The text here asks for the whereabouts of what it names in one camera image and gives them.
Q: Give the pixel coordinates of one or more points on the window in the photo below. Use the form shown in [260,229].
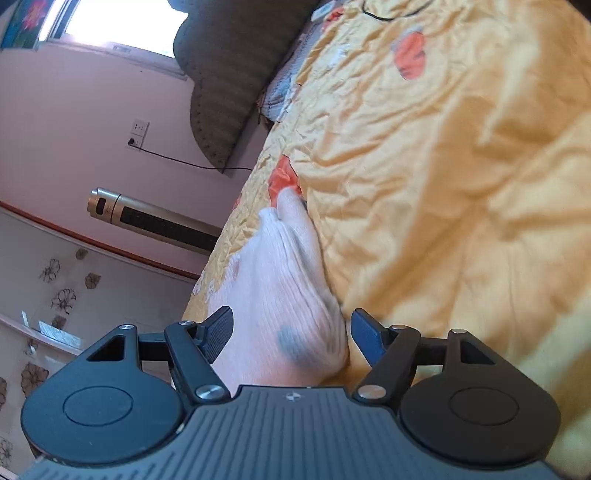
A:
[120,23]

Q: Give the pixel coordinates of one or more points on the gold tower fan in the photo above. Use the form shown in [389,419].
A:
[152,219]

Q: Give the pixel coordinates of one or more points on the person's left hand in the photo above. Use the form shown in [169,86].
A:
[281,286]

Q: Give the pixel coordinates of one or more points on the white wall socket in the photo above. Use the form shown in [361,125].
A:
[138,134]

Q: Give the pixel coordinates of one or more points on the flower print wardrobe door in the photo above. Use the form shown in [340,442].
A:
[115,286]

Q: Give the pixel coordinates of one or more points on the yellow printed blanket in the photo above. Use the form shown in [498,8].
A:
[438,161]

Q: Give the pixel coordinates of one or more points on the colourful flower wall picture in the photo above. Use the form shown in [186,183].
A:
[25,23]

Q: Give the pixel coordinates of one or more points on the grey padded headboard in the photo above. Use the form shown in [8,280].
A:
[226,78]

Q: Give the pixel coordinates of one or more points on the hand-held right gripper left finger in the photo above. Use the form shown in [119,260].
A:
[219,334]

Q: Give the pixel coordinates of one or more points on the grey printed pillow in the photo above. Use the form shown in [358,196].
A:
[284,87]

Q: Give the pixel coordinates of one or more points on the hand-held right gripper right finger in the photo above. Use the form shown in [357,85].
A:
[367,337]

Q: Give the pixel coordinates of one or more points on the white remote control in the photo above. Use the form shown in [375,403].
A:
[323,11]

